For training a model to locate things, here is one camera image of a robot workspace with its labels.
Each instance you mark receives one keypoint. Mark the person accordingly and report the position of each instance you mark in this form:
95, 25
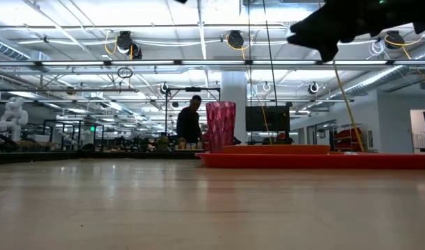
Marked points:
188, 125

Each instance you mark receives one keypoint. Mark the red translucent plastic cup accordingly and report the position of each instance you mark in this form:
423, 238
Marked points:
219, 125

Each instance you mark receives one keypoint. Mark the long ceiling light bar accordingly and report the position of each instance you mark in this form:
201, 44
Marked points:
212, 62

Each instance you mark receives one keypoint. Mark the silver ventilation duct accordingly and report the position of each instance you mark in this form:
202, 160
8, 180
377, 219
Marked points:
379, 78
7, 50

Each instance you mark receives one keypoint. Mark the white pillar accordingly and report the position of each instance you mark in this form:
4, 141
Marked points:
233, 87

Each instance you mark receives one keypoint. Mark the black aluminium table frame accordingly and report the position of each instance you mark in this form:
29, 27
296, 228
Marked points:
94, 157

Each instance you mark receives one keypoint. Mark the red plastic tray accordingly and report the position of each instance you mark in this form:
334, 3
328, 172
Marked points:
302, 161

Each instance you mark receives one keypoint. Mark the white robot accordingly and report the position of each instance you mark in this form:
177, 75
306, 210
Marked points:
14, 118

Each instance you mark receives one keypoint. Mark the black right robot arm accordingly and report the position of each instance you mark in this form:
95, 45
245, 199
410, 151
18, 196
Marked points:
407, 14

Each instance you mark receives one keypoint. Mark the rack with red bins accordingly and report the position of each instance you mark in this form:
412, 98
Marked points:
348, 137

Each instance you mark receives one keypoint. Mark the black wall monitor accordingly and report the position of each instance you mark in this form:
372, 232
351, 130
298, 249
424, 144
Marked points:
268, 118

